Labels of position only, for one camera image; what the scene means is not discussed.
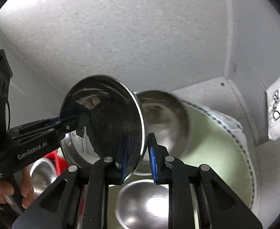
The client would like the medium steel bowl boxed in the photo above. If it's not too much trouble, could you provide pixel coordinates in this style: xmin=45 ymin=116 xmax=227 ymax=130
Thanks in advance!
xmin=134 ymin=89 xmax=191 ymax=176
xmin=59 ymin=74 xmax=148 ymax=182

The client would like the small steel bowl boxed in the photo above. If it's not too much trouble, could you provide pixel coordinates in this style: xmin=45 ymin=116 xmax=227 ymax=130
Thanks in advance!
xmin=115 ymin=179 xmax=169 ymax=228

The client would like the person's left hand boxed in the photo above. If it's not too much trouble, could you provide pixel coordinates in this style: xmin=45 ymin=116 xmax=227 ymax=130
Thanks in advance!
xmin=0 ymin=166 xmax=35 ymax=209

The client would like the red plastic tray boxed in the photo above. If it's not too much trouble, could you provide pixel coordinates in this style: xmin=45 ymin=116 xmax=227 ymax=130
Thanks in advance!
xmin=44 ymin=148 xmax=69 ymax=177

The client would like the large steel bowl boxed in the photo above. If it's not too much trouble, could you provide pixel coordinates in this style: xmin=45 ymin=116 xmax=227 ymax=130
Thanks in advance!
xmin=30 ymin=158 xmax=57 ymax=198

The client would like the green round tablecloth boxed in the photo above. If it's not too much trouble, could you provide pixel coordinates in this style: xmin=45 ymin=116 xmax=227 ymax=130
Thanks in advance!
xmin=108 ymin=102 xmax=257 ymax=228

